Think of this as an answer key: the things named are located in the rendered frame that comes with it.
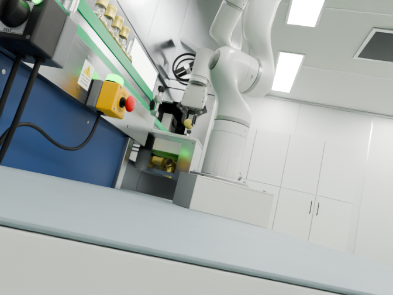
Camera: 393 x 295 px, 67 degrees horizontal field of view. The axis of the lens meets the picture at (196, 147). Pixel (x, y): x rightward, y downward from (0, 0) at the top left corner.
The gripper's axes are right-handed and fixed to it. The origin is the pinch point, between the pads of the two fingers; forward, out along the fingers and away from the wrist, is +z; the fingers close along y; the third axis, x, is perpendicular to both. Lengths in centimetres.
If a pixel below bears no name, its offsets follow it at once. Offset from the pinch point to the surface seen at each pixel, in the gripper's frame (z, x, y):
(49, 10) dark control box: 9, 84, 4
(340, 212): 4, -347, -170
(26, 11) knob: 10, 86, 6
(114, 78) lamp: 7, 55, 8
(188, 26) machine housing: -88, -77, 36
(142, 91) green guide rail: -1.4, 22.1, 13.7
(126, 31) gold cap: -22.1, 23.6, 25.9
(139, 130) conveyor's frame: 12.4, 20.7, 11.5
